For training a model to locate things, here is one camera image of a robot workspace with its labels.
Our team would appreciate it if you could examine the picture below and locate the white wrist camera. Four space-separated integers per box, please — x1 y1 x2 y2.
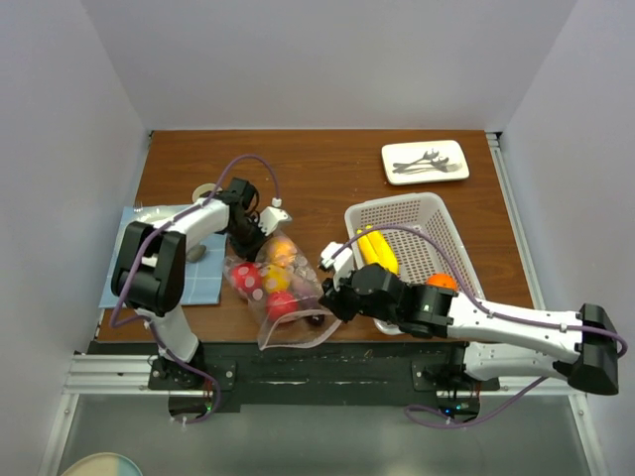
319 242 355 290
258 206 293 236

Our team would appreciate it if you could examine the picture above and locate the beige mug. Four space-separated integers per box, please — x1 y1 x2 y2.
191 182 216 202

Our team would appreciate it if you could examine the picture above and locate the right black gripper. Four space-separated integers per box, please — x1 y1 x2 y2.
317 266 398 325

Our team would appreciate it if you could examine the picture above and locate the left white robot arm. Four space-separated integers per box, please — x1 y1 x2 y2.
111 178 267 389

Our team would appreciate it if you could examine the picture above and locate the white plastic basket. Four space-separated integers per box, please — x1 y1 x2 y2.
343 191 487 336

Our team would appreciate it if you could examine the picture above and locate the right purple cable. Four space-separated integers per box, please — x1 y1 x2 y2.
332 223 628 428

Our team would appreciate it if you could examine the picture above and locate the pastel round plate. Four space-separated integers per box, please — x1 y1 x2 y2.
62 452 143 476

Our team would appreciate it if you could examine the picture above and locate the white round plate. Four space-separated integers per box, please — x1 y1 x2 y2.
114 205 175 264

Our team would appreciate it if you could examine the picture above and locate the fake red apple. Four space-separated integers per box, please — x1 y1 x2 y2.
266 291 299 322
230 263 264 301

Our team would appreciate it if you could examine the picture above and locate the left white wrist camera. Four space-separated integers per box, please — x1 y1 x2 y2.
258 206 293 236

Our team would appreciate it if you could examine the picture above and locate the purple cable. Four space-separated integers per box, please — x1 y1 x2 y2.
332 223 628 428
108 154 283 425

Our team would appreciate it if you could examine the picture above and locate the fake purple eggplant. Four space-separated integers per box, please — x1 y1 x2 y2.
291 276 325 328

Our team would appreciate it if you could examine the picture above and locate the fake yellow banana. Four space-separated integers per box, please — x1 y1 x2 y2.
357 231 400 275

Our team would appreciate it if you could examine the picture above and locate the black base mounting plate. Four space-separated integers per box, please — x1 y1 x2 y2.
87 341 499 417

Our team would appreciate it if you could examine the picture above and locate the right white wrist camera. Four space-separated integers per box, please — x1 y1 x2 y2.
319 242 355 290

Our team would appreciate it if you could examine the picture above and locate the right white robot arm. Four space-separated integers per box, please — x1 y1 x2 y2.
319 265 621 396

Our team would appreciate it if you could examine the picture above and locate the fake orange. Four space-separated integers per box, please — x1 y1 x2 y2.
426 273 458 292

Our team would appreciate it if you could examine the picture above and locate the clear zip top bag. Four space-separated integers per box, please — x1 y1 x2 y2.
223 231 341 351

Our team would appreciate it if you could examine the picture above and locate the silver spoon on cloth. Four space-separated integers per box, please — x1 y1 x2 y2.
186 244 207 263

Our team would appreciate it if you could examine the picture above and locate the silver spoon on plate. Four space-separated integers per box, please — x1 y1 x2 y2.
392 158 449 175
392 150 443 175

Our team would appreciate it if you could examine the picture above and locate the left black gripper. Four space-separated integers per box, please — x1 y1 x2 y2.
224 215 273 264

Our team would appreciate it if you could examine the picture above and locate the silver fork on plate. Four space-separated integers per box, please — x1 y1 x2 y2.
392 162 462 175

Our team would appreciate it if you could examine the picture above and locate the aluminium rail frame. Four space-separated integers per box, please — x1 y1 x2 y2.
41 352 608 475

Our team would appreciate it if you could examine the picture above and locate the blue checkered cloth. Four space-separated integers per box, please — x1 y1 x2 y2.
98 204 226 309

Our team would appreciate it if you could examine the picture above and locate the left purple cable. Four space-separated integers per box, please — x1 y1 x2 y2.
108 154 283 425

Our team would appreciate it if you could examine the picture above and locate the fake yellow lemon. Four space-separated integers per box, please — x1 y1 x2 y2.
261 265 291 294

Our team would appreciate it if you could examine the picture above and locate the white rectangular plate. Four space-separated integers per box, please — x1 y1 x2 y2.
381 140 470 185

